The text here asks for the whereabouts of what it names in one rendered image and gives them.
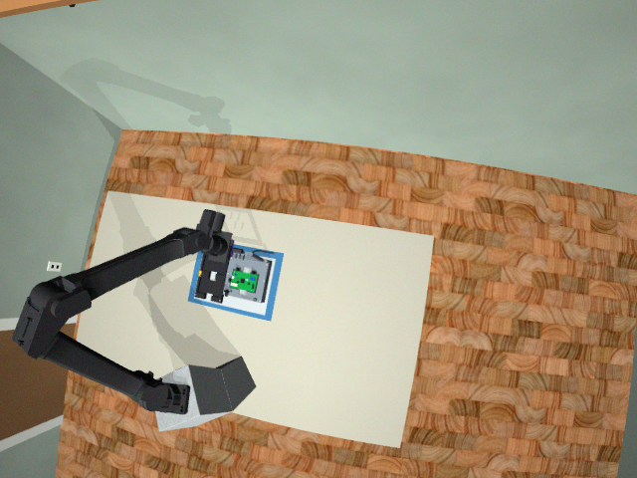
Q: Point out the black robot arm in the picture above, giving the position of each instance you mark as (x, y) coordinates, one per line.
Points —
(38, 329)

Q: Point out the green circuit board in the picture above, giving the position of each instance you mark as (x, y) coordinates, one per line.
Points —
(244, 281)

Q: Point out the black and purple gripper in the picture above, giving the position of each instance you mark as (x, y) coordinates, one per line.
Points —
(225, 251)

